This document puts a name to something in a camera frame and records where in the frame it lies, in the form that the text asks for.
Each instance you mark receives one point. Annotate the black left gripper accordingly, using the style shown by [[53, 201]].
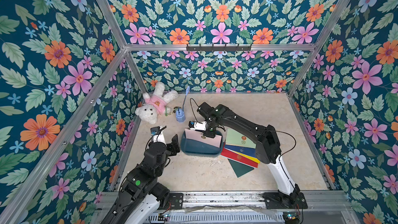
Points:
[[176, 145]]

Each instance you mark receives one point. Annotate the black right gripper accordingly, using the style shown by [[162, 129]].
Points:
[[207, 129]]

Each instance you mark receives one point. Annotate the pink envelope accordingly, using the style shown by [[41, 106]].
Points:
[[198, 137]]

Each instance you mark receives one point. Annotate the light green envelope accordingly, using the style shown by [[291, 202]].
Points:
[[235, 138]]

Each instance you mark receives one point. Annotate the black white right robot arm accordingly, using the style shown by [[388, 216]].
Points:
[[265, 138]]

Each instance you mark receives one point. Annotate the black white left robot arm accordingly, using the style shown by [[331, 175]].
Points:
[[141, 194]]

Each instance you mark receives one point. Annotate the dark teal storage box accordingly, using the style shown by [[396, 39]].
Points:
[[199, 150]]

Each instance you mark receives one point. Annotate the red envelope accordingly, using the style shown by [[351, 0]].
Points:
[[238, 158]]

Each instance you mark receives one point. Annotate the white teddy bear pink shirt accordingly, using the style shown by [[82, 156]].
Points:
[[156, 105]]

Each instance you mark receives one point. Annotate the dark blue envelope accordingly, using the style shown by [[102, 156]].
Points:
[[251, 152]]

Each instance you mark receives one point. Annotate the dark green envelope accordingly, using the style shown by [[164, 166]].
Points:
[[239, 168]]

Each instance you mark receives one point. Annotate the yellow envelope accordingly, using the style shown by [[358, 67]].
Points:
[[253, 159]]

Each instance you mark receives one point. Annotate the left green circuit board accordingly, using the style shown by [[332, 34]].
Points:
[[163, 217]]

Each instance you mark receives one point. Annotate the green circuit board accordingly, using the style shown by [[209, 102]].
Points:
[[163, 217], [291, 218]]

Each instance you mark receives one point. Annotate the right green circuit board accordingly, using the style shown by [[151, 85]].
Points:
[[291, 218]]

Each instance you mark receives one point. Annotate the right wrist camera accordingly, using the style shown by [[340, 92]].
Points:
[[197, 126]]

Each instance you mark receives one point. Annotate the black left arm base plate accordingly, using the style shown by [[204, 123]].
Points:
[[172, 201]]

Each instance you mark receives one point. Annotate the metal hook rail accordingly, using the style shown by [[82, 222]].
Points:
[[222, 47]]

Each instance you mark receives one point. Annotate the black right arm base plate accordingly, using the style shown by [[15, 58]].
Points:
[[277, 200]]

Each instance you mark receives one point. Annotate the aluminium front rail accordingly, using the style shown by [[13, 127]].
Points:
[[244, 207]]

